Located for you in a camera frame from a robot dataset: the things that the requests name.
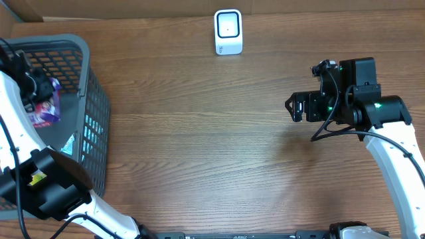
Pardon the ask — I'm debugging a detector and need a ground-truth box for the red purple pad package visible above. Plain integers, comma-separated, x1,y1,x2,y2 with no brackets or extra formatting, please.
27,77,61,128

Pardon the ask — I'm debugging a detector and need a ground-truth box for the teal wipes packet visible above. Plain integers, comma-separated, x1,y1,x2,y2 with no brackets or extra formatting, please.
60,134,75,156

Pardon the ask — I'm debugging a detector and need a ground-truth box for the green yellow sachet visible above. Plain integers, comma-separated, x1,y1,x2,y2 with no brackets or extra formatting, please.
28,170,46,186

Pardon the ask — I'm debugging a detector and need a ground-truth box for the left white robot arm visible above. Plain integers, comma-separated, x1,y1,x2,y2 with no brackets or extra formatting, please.
1,48,154,238

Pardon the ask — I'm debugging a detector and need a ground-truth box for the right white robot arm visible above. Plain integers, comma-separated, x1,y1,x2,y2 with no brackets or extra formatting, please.
285,57,424,238

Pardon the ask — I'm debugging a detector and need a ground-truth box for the white barcode scanner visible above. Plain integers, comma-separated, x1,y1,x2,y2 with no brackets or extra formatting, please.
214,9,243,56

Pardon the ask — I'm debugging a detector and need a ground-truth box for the grey plastic basket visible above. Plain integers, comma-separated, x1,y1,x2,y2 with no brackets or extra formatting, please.
1,35,110,218

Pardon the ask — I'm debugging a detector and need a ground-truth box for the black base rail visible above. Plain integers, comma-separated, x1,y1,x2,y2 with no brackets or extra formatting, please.
154,230,389,239

